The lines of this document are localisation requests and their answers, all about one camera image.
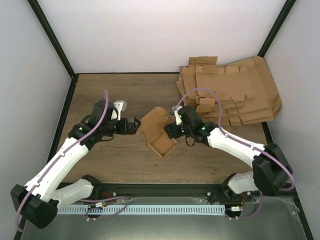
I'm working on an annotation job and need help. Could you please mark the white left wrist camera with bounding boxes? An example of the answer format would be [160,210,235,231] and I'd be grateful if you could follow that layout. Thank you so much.
[111,100,127,121]

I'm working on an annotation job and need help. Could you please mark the black back left frame post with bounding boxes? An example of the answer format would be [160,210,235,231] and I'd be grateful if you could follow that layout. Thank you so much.
[26,0,76,77]

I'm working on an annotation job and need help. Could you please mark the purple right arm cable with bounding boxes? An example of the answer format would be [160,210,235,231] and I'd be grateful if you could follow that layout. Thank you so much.
[173,87,296,221]

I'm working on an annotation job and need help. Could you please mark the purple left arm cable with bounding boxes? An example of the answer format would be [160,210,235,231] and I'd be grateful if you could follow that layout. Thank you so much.
[14,89,131,231]

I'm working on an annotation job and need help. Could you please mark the light blue slotted cable duct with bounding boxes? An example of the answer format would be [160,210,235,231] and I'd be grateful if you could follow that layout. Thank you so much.
[58,204,226,216]

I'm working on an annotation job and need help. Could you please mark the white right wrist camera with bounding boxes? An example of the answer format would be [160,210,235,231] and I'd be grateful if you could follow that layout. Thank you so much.
[170,105,183,126]

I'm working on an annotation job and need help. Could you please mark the brown cardboard box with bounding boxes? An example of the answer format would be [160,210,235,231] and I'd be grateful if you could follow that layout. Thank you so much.
[137,106,178,158]

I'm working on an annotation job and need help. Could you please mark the black front mounting rail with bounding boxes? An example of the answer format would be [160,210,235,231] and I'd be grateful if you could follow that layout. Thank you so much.
[57,182,297,202]

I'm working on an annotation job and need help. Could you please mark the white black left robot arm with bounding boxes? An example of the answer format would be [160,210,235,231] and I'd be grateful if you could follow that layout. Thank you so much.
[10,100,141,229]

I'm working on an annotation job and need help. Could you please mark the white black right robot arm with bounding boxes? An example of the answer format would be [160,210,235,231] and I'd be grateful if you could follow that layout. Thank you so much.
[164,106,295,202]

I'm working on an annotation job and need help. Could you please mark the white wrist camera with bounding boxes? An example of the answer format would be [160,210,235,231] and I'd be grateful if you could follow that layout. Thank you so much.
[170,105,183,126]
[111,100,127,121]

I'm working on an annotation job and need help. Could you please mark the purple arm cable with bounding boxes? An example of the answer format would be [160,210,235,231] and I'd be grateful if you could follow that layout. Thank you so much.
[14,89,131,231]
[173,87,296,221]

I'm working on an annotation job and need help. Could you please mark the stack of flat cardboard blanks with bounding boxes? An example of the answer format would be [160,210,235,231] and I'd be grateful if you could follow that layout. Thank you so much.
[176,56,282,131]

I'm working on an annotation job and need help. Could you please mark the black frame post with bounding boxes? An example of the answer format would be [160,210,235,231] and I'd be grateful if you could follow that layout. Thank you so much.
[26,0,76,77]
[257,0,296,58]

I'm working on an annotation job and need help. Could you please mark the black back right frame post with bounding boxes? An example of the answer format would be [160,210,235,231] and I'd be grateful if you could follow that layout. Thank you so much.
[257,0,296,58]

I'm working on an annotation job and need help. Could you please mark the clear acrylic front plate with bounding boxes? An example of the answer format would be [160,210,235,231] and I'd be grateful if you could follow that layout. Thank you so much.
[21,197,308,240]

